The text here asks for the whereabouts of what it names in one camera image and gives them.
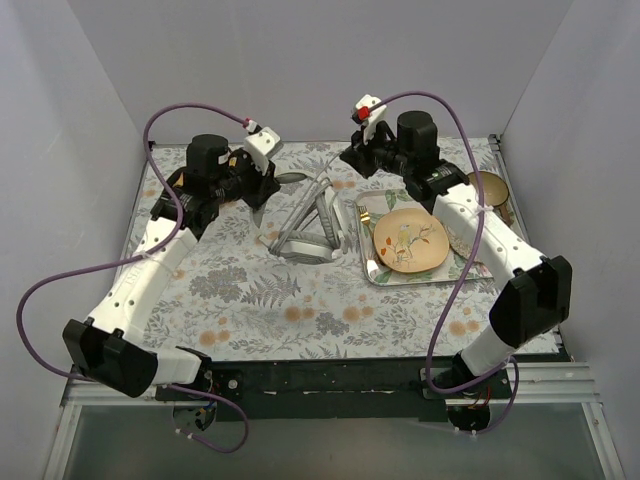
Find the speckled oval plate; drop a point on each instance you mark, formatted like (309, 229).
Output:
(457, 244)

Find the gold fork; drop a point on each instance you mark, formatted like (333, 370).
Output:
(364, 217)

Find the leaf pattern serving tray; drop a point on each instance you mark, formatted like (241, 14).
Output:
(379, 203)

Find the floral table mat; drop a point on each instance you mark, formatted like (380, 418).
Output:
(232, 300)

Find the brown bowl with handle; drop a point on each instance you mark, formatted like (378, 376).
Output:
(496, 195)

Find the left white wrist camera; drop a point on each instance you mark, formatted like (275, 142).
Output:
(261, 147)

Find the white grey gaming headphones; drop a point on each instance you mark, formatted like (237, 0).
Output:
(317, 231)

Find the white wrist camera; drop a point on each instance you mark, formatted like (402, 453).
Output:
(368, 112)
(261, 147)

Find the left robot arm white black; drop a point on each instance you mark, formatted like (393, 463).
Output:
(107, 346)

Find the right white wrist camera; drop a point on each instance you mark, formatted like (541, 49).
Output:
(368, 112)

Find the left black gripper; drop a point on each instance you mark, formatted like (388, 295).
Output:
(261, 185)

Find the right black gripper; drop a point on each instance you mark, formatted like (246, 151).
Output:
(361, 157)

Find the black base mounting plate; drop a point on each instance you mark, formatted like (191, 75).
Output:
(326, 389)

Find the beige bird plate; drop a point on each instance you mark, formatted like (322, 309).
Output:
(410, 240)

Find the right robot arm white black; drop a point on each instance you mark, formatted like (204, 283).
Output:
(535, 289)

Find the aluminium frame rail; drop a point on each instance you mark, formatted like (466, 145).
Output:
(537, 383)

